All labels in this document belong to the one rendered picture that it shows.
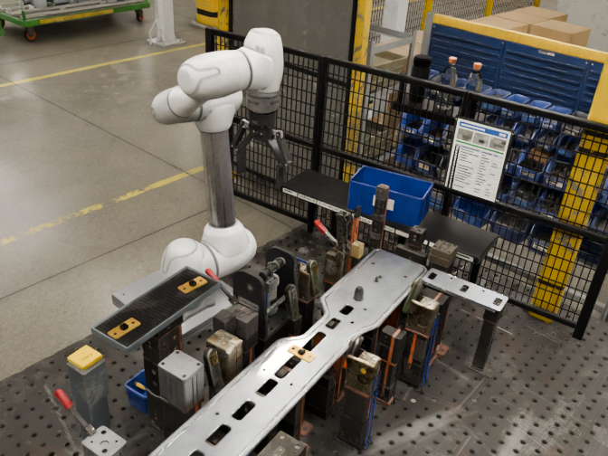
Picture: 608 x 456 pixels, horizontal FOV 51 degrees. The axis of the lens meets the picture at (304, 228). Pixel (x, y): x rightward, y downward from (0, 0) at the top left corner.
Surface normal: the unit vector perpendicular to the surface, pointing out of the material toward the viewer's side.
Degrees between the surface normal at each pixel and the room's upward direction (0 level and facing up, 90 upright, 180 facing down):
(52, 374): 0
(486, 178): 90
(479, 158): 90
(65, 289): 0
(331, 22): 91
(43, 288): 0
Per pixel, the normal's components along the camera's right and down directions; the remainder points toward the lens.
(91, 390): 0.83, 0.33
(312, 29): -0.67, 0.37
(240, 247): 0.73, 0.23
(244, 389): 0.06, -0.86
